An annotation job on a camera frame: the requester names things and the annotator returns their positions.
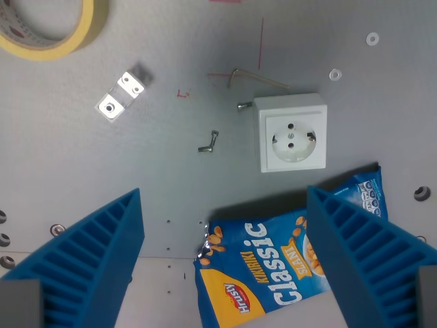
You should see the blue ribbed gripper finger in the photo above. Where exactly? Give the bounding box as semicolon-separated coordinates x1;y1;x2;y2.
306;185;437;328
0;187;145;328

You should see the blue peanut snack bag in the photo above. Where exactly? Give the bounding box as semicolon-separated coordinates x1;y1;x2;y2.
193;163;390;328

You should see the brass hex allen key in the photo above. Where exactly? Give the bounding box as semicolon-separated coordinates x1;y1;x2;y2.
227;68;291;90

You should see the yellow masking tape roll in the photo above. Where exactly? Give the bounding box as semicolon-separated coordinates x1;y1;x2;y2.
0;0;111;62

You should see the white wall power socket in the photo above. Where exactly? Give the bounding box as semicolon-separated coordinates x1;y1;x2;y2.
253;92;328;174

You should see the metal angle bracket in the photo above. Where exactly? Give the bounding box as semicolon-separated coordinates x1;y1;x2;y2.
94;64;154;121

